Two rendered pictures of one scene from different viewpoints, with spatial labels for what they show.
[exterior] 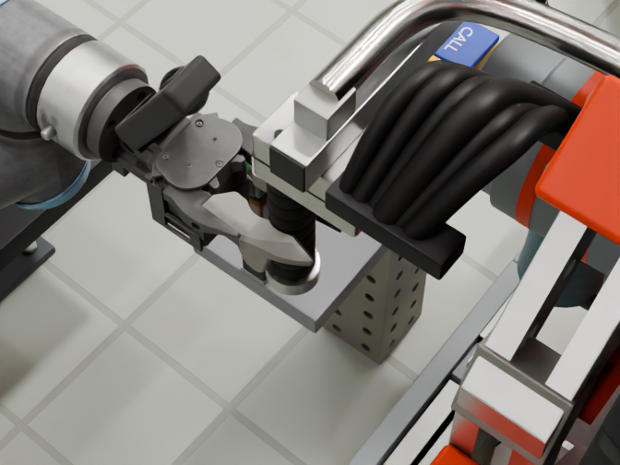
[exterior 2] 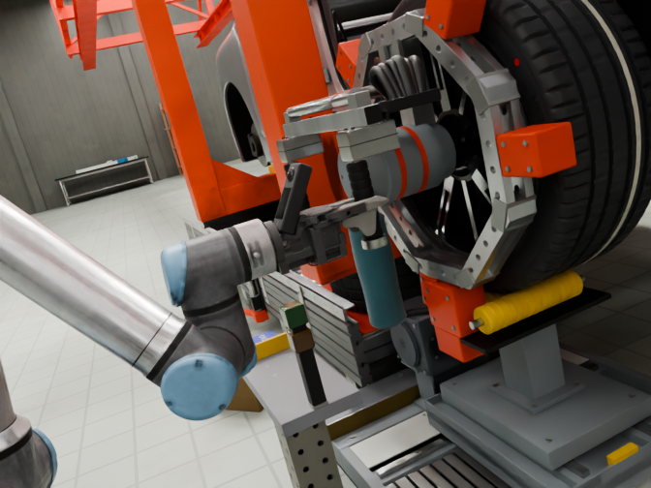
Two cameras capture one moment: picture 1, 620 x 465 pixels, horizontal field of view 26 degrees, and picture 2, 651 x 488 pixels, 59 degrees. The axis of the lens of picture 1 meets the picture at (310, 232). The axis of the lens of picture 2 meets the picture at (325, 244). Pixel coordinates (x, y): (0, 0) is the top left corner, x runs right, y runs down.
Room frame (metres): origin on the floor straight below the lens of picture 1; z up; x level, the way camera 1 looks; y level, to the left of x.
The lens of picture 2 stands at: (0.10, 0.86, 0.99)
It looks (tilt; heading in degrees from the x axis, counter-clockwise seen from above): 13 degrees down; 303
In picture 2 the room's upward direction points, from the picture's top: 14 degrees counter-clockwise
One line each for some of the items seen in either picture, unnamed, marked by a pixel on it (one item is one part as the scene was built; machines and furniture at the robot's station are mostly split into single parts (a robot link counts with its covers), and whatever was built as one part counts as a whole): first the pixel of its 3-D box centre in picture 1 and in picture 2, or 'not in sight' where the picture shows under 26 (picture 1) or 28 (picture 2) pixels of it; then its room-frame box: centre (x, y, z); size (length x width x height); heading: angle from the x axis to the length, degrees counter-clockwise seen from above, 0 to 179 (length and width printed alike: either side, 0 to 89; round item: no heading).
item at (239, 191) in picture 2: not in sight; (257, 175); (2.31, -1.97, 0.69); 0.52 x 0.17 x 0.35; 52
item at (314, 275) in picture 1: (292, 220); (365, 201); (0.55, 0.01, 0.83); 0.04 x 0.04 x 0.16
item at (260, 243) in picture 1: (256, 247); (367, 218); (0.54, 0.04, 0.80); 0.09 x 0.03 x 0.06; 45
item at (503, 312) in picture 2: not in sight; (529, 300); (0.38, -0.28, 0.51); 0.29 x 0.06 x 0.06; 52
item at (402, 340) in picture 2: not in sight; (468, 337); (0.66, -0.63, 0.26); 0.42 x 0.18 x 0.35; 52
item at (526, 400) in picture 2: not in sight; (529, 353); (0.44, -0.41, 0.32); 0.40 x 0.30 x 0.28; 142
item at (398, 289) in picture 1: (377, 242); (308, 454); (0.91, -0.09, 0.21); 0.10 x 0.10 x 0.42; 52
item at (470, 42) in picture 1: (458, 45); (263, 342); (1.02, -0.17, 0.47); 0.07 x 0.07 x 0.02; 52
